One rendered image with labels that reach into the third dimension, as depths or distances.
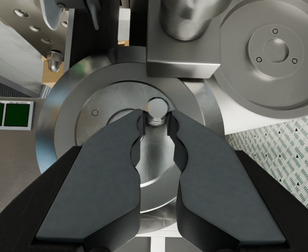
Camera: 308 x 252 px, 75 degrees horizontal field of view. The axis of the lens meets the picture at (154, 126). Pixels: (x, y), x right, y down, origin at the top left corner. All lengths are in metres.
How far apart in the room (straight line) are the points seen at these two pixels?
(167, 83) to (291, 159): 0.18
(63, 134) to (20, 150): 0.41
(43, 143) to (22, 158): 0.39
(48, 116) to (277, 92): 0.19
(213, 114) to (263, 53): 0.07
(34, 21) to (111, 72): 0.32
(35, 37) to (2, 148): 0.27
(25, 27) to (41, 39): 0.04
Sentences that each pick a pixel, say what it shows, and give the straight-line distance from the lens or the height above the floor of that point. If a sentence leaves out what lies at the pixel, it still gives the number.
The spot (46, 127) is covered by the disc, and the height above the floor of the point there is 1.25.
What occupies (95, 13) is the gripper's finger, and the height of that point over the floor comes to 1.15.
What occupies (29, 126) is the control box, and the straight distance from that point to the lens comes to 0.56.
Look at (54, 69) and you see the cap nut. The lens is 0.56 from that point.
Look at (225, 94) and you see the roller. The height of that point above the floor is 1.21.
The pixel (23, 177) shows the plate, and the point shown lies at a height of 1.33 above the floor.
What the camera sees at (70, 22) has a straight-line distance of 0.22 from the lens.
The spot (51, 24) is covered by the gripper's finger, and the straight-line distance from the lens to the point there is 0.22.
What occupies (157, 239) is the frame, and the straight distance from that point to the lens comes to 0.53.
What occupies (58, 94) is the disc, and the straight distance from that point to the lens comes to 0.18.
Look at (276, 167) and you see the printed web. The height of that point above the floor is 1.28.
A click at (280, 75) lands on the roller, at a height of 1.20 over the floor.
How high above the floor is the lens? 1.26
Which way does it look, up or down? 7 degrees down
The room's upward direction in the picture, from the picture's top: 178 degrees counter-clockwise
